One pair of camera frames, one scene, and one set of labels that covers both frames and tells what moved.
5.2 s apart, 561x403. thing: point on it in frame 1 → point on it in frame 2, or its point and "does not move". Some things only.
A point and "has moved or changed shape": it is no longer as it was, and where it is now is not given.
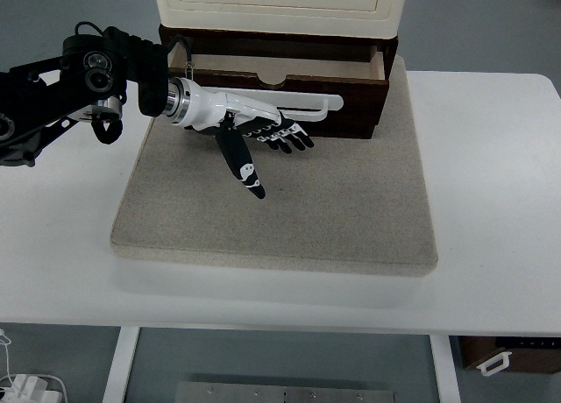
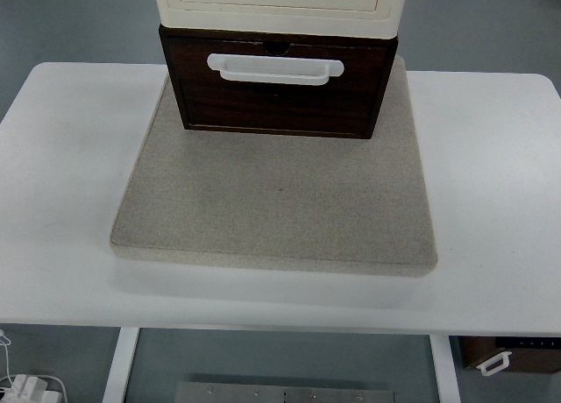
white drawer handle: x=283 y=99 → x=274 y=69
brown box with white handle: x=494 y=354 does not move
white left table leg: x=116 y=388 does not move
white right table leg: x=445 y=369 does not move
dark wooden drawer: x=355 y=74 has moved or changed shape
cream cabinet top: x=356 y=10 does not move
